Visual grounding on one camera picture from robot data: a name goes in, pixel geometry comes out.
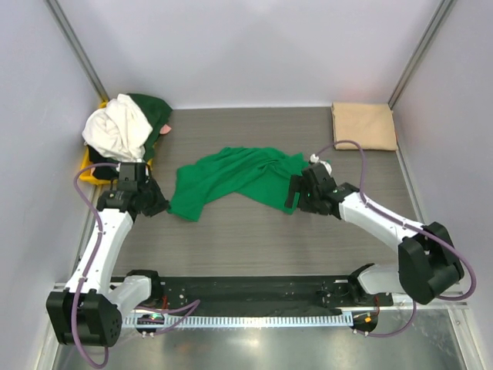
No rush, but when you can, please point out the bright green t-shirt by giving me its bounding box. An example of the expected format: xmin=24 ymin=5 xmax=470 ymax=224
xmin=169 ymin=147 xmax=309 ymax=222

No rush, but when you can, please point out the yellow plastic bin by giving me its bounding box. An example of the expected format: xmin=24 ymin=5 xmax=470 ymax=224
xmin=78 ymin=99 xmax=155 ymax=187

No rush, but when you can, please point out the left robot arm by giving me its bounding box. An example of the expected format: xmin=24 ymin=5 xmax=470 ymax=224
xmin=45 ymin=162 xmax=169 ymax=348

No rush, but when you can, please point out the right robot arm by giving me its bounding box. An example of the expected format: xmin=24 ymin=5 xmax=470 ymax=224
xmin=285 ymin=163 xmax=464 ymax=305

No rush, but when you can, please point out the pink garment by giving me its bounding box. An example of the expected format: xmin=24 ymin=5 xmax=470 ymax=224
xmin=159 ymin=124 xmax=172 ymax=135

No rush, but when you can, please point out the white t-shirt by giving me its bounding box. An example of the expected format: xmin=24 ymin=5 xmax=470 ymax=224
xmin=82 ymin=94 xmax=153 ymax=162

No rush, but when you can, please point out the dark green t-shirt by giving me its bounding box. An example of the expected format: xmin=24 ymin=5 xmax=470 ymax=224
xmin=86 ymin=92 xmax=173 ymax=180

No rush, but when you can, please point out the folded beige t-shirt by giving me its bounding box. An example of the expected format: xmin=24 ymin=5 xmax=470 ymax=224
xmin=332 ymin=103 xmax=397 ymax=151

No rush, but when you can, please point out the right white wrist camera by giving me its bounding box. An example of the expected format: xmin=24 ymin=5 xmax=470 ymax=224
xmin=309 ymin=153 xmax=332 ymax=175

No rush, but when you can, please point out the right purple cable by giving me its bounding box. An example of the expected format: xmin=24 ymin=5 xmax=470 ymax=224
xmin=315 ymin=140 xmax=477 ymax=340

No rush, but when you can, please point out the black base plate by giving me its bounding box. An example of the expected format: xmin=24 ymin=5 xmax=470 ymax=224
xmin=143 ymin=275 xmax=394 ymax=318

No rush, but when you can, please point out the aluminium front rail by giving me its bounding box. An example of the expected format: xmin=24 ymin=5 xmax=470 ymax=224
xmin=45 ymin=277 xmax=470 ymax=314

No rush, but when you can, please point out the white slotted cable duct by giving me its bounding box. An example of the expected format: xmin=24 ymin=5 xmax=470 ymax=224
xmin=122 ymin=312 xmax=354 ymax=330

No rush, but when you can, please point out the left aluminium frame post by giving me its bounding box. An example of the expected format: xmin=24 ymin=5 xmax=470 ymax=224
xmin=44 ymin=0 xmax=109 ymax=101

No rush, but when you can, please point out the aluminium frame post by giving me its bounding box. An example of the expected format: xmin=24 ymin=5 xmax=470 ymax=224
xmin=388 ymin=0 xmax=457 ymax=109
xmin=44 ymin=0 xmax=109 ymax=101

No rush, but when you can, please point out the right aluminium frame post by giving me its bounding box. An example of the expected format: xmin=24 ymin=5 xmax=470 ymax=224
xmin=388 ymin=0 xmax=457 ymax=109

